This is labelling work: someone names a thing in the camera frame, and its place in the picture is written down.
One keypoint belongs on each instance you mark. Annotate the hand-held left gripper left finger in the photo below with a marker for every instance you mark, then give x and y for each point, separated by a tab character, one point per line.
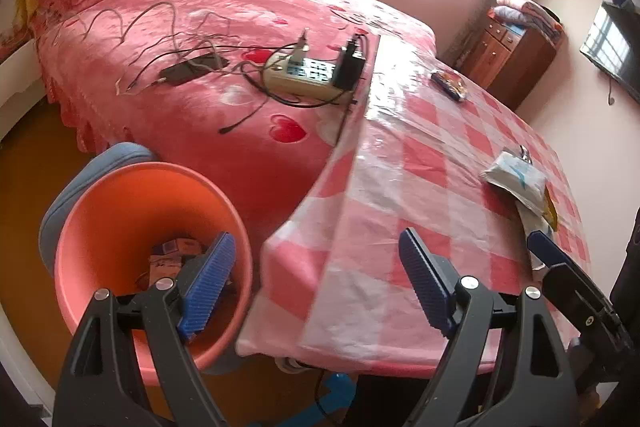
207	287

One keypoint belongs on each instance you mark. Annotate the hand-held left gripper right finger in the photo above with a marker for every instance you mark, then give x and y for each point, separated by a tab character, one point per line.
425	277

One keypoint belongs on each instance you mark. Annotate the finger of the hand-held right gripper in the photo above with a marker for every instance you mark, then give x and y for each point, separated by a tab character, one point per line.
545	249

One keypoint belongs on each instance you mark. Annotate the silver wet wipes packet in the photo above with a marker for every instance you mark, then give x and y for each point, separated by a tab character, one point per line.
515	179

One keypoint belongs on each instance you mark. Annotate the orange plastic bin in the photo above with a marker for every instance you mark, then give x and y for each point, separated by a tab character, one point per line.
125	217

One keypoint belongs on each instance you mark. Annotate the yellow wrapper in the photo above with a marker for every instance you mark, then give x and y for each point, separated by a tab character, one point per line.
550	207

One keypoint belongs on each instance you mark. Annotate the small carton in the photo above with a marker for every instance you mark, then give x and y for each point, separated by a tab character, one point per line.
165	269
177	247

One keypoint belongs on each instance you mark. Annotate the blue plastic stool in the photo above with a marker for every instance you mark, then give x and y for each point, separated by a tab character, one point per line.
340	399

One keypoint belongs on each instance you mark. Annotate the brown wooden cabinet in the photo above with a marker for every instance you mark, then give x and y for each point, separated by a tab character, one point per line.
530	62

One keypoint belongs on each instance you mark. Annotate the small dark snack packet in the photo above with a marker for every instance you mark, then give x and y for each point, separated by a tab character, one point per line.
450	86

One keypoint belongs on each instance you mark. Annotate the black plug adapter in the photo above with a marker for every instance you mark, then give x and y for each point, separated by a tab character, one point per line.
350	64

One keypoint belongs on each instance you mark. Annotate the beige power strip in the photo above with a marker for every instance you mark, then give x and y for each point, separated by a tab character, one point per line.
295	77

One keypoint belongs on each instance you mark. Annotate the folded blankets stack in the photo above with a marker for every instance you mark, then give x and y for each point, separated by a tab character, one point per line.
520	12

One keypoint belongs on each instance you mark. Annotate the grey plug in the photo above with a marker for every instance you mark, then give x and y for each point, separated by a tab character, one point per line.
301	47

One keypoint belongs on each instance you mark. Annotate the wall television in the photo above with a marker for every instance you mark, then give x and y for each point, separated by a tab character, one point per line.
617	47

